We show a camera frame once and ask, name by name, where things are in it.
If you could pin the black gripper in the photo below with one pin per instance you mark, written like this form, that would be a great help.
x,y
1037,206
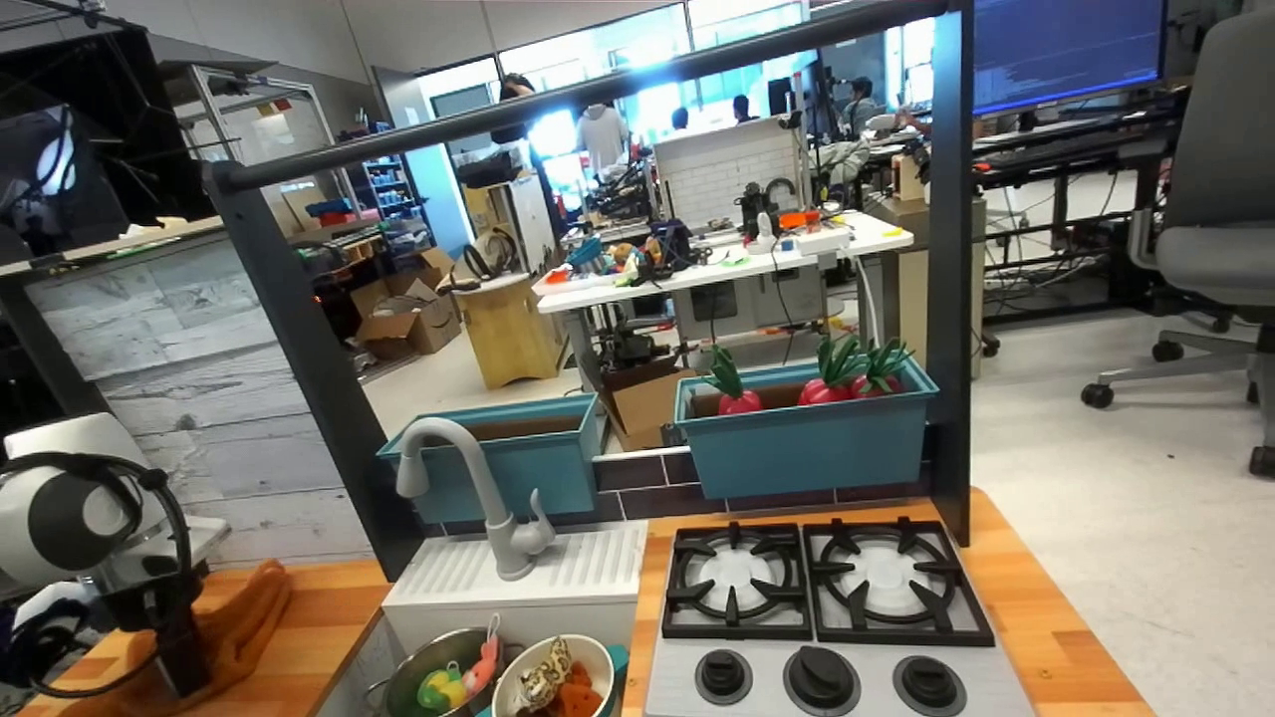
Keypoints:
x,y
166,603

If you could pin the orange terry cloth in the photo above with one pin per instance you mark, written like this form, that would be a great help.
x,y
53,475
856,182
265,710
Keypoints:
x,y
239,620

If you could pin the green yellow plush toy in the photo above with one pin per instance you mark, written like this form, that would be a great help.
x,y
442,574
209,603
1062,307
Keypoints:
x,y
436,685

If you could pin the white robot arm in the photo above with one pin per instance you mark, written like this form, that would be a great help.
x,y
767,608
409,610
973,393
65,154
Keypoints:
x,y
53,444

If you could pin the white toy sink unit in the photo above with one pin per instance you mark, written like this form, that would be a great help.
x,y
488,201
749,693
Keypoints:
x,y
583,572

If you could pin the grey toy stove body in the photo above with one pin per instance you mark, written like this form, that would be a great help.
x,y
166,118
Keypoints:
x,y
661,690

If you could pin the black stove knob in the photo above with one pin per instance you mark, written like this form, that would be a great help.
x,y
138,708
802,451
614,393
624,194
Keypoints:
x,y
816,679
927,683
721,675

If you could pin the steel bowl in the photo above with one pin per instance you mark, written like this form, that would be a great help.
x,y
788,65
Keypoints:
x,y
390,683

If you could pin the grey toy faucet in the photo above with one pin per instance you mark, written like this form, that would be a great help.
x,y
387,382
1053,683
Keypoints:
x,y
494,532

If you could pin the small orange plush toy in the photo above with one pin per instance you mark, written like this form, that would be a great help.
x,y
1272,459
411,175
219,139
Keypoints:
x,y
577,693

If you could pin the open cardboard box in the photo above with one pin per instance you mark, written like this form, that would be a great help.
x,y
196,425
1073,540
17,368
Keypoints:
x,y
409,319

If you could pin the plywood cabinet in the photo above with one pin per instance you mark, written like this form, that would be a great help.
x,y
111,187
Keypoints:
x,y
508,333

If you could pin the black burner grate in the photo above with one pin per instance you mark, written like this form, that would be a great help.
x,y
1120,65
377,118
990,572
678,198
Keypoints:
x,y
678,620
973,627

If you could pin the dark brick backsplash strip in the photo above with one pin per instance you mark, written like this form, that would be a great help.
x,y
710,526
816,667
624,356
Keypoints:
x,y
645,483

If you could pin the cardboard box under table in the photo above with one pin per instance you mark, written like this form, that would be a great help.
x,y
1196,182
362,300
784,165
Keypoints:
x,y
641,405

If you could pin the white metal shelf rack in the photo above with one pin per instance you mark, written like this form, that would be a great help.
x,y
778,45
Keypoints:
x,y
260,126

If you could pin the red toy radish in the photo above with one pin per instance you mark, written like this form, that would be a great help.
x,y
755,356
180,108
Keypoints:
x,y
884,360
733,396
822,382

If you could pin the teal planter box with radishes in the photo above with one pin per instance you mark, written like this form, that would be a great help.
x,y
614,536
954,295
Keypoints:
x,y
804,444

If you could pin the person in white shirt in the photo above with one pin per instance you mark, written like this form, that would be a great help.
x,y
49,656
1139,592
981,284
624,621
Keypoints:
x,y
608,135

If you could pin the white work table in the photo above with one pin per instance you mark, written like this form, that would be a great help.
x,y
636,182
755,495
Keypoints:
x,y
737,268

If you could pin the white board on table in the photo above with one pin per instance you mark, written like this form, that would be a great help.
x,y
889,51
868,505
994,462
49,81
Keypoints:
x,y
726,165

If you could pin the black office desk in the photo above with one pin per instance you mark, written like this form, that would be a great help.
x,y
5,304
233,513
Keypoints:
x,y
1057,143

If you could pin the blue computer monitor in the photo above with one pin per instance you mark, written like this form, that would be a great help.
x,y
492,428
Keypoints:
x,y
1070,54

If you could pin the grey office chair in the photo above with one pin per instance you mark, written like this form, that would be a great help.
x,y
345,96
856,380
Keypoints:
x,y
1225,201

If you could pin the black toy kitchen frame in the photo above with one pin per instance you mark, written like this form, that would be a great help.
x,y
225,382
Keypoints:
x,y
950,263

